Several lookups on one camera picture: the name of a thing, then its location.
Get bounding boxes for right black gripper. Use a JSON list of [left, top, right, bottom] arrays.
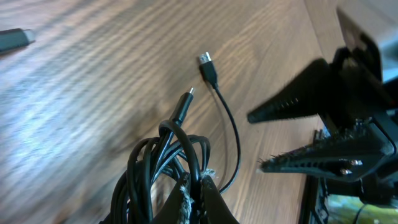
[[247, 47, 397, 223]]

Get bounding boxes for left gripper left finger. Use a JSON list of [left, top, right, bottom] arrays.
[[150, 173, 190, 224]]

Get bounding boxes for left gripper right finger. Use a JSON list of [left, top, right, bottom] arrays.
[[200, 169, 239, 224]]

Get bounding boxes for black USB-C cable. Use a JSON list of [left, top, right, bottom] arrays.
[[124, 86, 212, 224]]

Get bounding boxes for black USB-A cable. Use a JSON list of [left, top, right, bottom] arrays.
[[98, 51, 242, 224]]

